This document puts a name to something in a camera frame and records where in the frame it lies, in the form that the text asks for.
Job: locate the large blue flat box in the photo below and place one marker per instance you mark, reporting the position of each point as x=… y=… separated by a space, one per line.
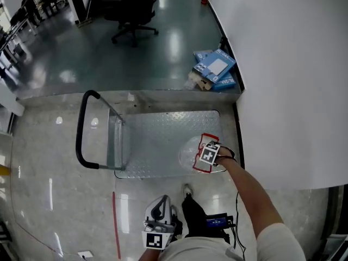
x=214 y=64

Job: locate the black office chair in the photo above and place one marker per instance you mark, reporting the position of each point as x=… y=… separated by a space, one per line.
x=130 y=12

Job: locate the person's cream shirt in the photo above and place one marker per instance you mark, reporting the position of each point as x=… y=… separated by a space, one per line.
x=206 y=249

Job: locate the white board panel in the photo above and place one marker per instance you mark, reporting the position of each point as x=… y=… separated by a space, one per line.
x=11 y=99

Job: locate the clear plastic water jug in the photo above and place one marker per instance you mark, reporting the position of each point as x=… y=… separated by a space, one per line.
x=187 y=154

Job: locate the white floor socket plate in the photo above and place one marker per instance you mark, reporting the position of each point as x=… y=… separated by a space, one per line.
x=85 y=254

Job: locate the black device with blue screen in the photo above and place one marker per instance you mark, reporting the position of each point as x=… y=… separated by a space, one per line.
x=216 y=220

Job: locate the thick blue box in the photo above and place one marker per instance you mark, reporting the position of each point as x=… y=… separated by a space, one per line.
x=225 y=83

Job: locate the long grey table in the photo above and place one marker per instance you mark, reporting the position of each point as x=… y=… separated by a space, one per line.
x=13 y=37

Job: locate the red floor tape strip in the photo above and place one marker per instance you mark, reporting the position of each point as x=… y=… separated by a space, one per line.
x=116 y=224

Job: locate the person's white shoe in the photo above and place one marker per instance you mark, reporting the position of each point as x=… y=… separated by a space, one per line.
x=187 y=190

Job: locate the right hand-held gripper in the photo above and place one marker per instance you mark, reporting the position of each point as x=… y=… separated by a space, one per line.
x=209 y=155

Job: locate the person's black trouser leg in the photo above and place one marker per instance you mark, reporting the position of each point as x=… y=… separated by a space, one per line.
x=194 y=216

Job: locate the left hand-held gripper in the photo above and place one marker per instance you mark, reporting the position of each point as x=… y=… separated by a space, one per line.
x=157 y=235

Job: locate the person's right forearm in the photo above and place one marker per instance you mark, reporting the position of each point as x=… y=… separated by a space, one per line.
x=250 y=197

